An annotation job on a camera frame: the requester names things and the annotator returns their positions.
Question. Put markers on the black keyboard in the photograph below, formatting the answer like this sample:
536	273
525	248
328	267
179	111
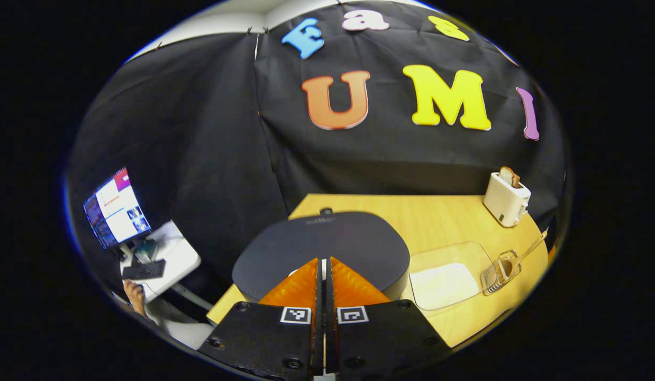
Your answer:
145	270

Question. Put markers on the black silver rice cooker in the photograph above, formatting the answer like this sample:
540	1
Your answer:
327	238

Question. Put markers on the black backdrop cloth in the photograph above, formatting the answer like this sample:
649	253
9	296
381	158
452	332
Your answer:
211	132

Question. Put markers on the wooden spoon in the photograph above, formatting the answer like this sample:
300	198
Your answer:
528	248

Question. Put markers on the computer monitor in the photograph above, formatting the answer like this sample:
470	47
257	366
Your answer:
118	211

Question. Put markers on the teal box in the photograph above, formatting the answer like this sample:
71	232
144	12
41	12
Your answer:
146	250

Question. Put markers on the white desk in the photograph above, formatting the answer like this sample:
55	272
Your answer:
182	254

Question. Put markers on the toast bread slice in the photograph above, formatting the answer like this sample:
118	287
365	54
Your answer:
509	176

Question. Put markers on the white toaster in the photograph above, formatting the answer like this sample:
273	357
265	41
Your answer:
505	203

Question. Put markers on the clear chopstick holder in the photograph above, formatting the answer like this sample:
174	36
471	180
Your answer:
499	275

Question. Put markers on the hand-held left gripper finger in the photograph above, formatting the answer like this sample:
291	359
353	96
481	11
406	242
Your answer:
318	328
330	328

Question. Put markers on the clear plastic box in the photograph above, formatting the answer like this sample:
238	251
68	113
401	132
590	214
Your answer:
449	254

